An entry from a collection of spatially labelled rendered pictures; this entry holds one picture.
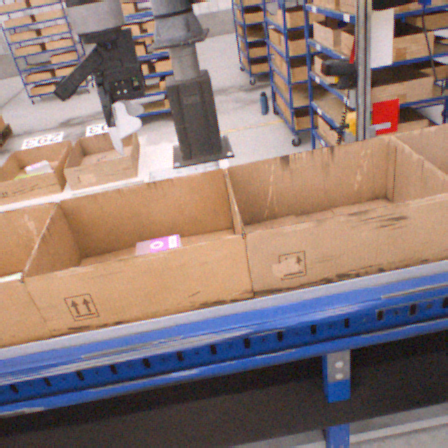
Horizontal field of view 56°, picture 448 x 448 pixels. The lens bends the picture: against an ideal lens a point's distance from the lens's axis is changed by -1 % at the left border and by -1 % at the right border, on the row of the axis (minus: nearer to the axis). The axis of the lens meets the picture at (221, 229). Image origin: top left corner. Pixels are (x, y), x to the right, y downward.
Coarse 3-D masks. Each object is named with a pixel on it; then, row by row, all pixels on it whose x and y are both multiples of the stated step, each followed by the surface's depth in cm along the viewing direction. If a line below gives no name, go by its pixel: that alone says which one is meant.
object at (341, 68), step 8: (328, 64) 147; (336, 64) 147; (344, 64) 147; (352, 64) 147; (320, 72) 153; (328, 72) 148; (336, 72) 148; (344, 72) 148; (352, 72) 149; (336, 80) 152; (344, 80) 151
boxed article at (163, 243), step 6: (150, 240) 99; (156, 240) 99; (162, 240) 98; (168, 240) 98; (174, 240) 97; (180, 240) 99; (138, 246) 98; (144, 246) 97; (150, 246) 97; (156, 246) 96; (162, 246) 96; (168, 246) 96; (174, 246) 95; (180, 246) 96; (138, 252) 96; (144, 252) 95; (150, 252) 95
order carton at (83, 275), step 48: (96, 192) 97; (144, 192) 98; (192, 192) 100; (48, 240) 87; (96, 240) 104; (144, 240) 105; (192, 240) 104; (240, 240) 74; (48, 288) 74; (96, 288) 75; (144, 288) 77; (192, 288) 78; (240, 288) 79
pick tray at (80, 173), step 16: (80, 144) 204; (96, 144) 205; (112, 144) 206; (128, 144) 207; (80, 160) 199; (96, 160) 199; (112, 160) 171; (128, 160) 172; (80, 176) 173; (96, 176) 174; (112, 176) 175; (128, 176) 176
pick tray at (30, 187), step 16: (48, 144) 203; (64, 144) 203; (16, 160) 204; (32, 160) 205; (48, 160) 206; (64, 160) 187; (0, 176) 184; (16, 176) 200; (32, 176) 170; (48, 176) 171; (64, 176) 182; (0, 192) 172; (16, 192) 173; (32, 192) 174; (48, 192) 175
